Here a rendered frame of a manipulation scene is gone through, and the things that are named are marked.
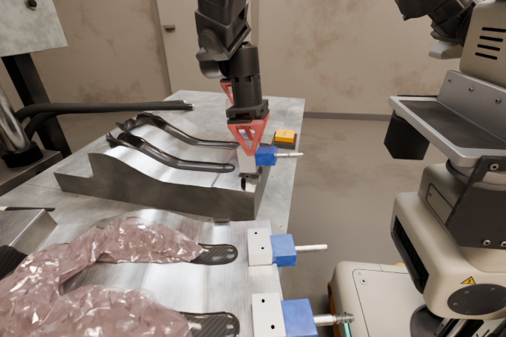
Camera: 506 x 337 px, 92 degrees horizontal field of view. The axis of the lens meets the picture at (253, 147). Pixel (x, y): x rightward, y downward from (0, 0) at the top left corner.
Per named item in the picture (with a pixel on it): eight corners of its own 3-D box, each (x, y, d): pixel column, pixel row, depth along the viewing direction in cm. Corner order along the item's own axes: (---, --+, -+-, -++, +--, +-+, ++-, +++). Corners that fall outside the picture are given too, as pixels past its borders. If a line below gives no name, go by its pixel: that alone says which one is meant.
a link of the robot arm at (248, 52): (242, 40, 41) (263, 40, 45) (214, 45, 45) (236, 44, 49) (247, 83, 43) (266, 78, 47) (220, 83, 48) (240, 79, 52)
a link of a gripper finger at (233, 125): (231, 160, 49) (224, 113, 45) (241, 147, 55) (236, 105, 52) (265, 160, 47) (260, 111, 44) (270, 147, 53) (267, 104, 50)
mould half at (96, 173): (272, 161, 75) (275, 119, 68) (254, 225, 53) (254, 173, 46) (128, 143, 84) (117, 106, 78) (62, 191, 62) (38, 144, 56)
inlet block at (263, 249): (318, 245, 45) (323, 224, 42) (328, 271, 40) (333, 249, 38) (247, 250, 44) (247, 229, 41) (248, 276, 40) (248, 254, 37)
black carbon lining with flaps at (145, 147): (248, 148, 67) (248, 116, 63) (231, 184, 54) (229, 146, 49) (136, 135, 74) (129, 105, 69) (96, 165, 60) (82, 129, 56)
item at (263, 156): (304, 162, 53) (303, 138, 51) (303, 172, 48) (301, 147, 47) (245, 162, 56) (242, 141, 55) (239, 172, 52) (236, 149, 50)
